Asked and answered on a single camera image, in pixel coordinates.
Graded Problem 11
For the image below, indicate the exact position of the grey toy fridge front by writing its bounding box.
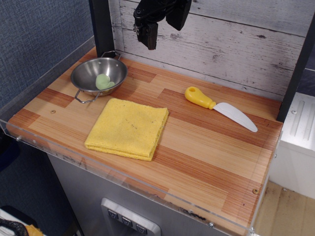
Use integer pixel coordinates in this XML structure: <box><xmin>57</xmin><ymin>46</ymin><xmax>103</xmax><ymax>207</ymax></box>
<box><xmin>49</xmin><ymin>155</ymin><xmax>249</xmax><ymax>236</ymax></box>

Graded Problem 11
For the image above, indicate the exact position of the white toy sink counter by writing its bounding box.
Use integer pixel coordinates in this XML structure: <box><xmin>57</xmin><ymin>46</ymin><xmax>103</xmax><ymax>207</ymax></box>
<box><xmin>269</xmin><ymin>92</ymin><xmax>315</xmax><ymax>198</ymax></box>

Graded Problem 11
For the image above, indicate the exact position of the yellow handled toy knife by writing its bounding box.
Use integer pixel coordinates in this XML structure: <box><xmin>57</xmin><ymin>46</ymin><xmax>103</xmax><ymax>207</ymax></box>
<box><xmin>184</xmin><ymin>87</ymin><xmax>258</xmax><ymax>132</ymax></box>

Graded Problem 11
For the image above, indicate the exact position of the black vertical post right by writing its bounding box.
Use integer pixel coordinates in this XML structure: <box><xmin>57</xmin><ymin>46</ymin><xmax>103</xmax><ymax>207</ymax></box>
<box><xmin>277</xmin><ymin>15</ymin><xmax>315</xmax><ymax>122</ymax></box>

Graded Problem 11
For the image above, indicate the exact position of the black vertical post left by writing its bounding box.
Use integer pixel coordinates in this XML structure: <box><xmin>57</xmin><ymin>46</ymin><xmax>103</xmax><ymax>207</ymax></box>
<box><xmin>89</xmin><ymin>0</ymin><xmax>115</xmax><ymax>58</ymax></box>

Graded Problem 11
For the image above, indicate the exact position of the black and yellow object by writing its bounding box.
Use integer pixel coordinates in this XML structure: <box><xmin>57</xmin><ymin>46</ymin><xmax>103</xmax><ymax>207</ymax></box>
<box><xmin>0</xmin><ymin>219</ymin><xmax>44</xmax><ymax>236</ymax></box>

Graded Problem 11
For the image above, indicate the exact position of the green toy vegetable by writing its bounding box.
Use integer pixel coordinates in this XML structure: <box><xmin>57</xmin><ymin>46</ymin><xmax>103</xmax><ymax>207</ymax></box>
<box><xmin>95</xmin><ymin>74</ymin><xmax>115</xmax><ymax>90</ymax></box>

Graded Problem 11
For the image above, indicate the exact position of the yellow cloth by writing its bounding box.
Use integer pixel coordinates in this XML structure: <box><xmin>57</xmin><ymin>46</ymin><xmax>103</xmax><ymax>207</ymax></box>
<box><xmin>84</xmin><ymin>98</ymin><xmax>169</xmax><ymax>161</ymax></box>

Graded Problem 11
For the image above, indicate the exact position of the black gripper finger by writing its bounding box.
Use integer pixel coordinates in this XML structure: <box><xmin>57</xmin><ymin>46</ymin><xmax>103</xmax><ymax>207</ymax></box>
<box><xmin>166</xmin><ymin>0</ymin><xmax>191</xmax><ymax>31</ymax></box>
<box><xmin>136</xmin><ymin>23</ymin><xmax>158</xmax><ymax>50</ymax></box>

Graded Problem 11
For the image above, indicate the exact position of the steel bowl with handles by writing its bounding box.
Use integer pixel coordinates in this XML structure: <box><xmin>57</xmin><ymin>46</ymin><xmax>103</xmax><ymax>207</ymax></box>
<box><xmin>70</xmin><ymin>51</ymin><xmax>128</xmax><ymax>103</ymax></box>

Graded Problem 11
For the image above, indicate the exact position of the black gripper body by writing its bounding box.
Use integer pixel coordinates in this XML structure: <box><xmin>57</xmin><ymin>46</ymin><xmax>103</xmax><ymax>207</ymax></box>
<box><xmin>133</xmin><ymin>0</ymin><xmax>176</xmax><ymax>27</ymax></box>

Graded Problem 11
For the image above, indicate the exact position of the clear acrylic table guard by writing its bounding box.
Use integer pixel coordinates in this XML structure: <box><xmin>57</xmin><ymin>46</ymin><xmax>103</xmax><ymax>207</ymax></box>
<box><xmin>0</xmin><ymin>42</ymin><xmax>282</xmax><ymax>235</ymax></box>

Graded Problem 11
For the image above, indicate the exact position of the black vertical post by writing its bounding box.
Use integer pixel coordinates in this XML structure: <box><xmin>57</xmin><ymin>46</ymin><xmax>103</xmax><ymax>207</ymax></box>
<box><xmin>277</xmin><ymin>15</ymin><xmax>315</xmax><ymax>122</ymax></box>
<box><xmin>89</xmin><ymin>0</ymin><xmax>115</xmax><ymax>58</ymax></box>

